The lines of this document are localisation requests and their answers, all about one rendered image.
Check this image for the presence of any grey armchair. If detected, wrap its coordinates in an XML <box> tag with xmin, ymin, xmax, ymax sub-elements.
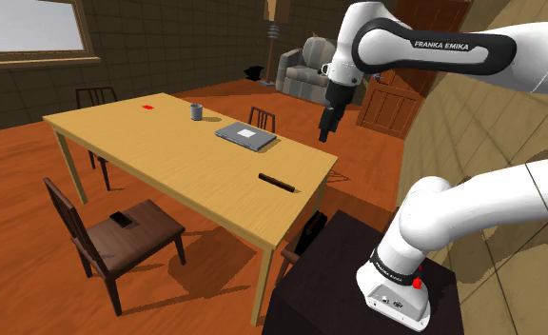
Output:
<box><xmin>274</xmin><ymin>36</ymin><xmax>350</xmax><ymax>105</ymax></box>

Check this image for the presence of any brown wooden door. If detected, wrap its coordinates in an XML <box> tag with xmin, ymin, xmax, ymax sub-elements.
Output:
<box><xmin>355</xmin><ymin>0</ymin><xmax>474</xmax><ymax>141</ymax></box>

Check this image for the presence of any dark brown wooden chair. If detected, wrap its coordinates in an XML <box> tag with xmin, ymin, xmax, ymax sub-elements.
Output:
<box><xmin>273</xmin><ymin>210</ymin><xmax>329</xmax><ymax>287</ymax></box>
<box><xmin>247</xmin><ymin>105</ymin><xmax>277</xmax><ymax>135</ymax></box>
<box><xmin>74</xmin><ymin>86</ymin><xmax>119</xmax><ymax>193</ymax></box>
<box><xmin>42</xmin><ymin>176</ymin><xmax>187</xmax><ymax>318</ymax></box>

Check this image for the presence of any black lump on floor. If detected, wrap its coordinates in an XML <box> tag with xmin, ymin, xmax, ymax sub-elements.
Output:
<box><xmin>243</xmin><ymin>65</ymin><xmax>266</xmax><ymax>83</ymax></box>

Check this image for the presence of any floor lamp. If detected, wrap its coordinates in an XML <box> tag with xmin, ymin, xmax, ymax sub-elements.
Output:
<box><xmin>258</xmin><ymin>0</ymin><xmax>286</xmax><ymax>89</ymax></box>

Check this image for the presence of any grey closed laptop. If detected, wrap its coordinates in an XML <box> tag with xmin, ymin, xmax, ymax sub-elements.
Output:
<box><xmin>213</xmin><ymin>121</ymin><xmax>279</xmax><ymax>153</ymax></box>

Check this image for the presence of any black remote control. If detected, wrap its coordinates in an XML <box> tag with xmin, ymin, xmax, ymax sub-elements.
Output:
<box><xmin>257</xmin><ymin>172</ymin><xmax>297</xmax><ymax>194</ymax></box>

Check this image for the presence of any light wooden table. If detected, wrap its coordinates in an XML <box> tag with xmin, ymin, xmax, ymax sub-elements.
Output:
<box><xmin>42</xmin><ymin>91</ymin><xmax>340</xmax><ymax>327</ymax></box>

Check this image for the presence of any dark robot stand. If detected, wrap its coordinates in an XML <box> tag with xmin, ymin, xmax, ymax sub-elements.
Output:
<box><xmin>261</xmin><ymin>209</ymin><xmax>466</xmax><ymax>335</ymax></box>

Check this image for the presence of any black phone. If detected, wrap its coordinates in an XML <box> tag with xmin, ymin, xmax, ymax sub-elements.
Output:
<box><xmin>108</xmin><ymin>210</ymin><xmax>134</xmax><ymax>229</ymax></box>

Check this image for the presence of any window with wooden frame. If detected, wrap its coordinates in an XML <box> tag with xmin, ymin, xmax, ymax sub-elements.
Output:
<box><xmin>0</xmin><ymin>0</ymin><xmax>102</xmax><ymax>67</ymax></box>

